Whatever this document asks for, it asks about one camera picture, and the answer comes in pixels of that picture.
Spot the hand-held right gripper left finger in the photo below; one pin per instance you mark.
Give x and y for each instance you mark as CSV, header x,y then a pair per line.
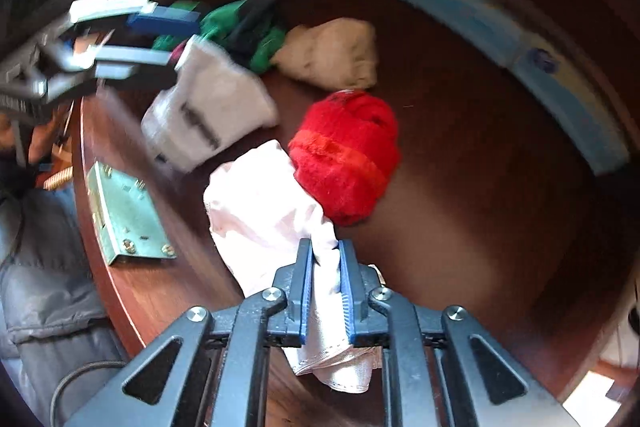
x,y
305,302

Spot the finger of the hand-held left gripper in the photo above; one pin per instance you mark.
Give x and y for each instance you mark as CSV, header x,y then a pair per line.
x,y
165,21
125,64

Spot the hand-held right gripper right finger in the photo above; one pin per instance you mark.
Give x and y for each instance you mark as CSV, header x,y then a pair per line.
x,y
348,307

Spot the green and black striped garment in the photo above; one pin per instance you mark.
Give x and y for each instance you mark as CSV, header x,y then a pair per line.
x,y
225,19

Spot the white garment with black print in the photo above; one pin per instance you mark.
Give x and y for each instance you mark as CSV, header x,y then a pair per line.
x,y
210,107

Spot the pale pink underwear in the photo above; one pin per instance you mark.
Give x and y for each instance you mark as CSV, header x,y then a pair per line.
x,y
260,207

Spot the beige garment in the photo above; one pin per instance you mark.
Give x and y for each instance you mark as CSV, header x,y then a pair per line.
x,y
330,52

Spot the wooden drawer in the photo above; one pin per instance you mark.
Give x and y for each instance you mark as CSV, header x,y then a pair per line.
x,y
475,157

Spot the metal lock plate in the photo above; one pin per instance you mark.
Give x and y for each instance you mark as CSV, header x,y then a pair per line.
x,y
125,217

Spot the rolled red fleece bundle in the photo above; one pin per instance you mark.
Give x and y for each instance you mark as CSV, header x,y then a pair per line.
x,y
345,147

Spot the grey padded trousers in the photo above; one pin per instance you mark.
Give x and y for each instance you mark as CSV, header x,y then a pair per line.
x,y
45,297

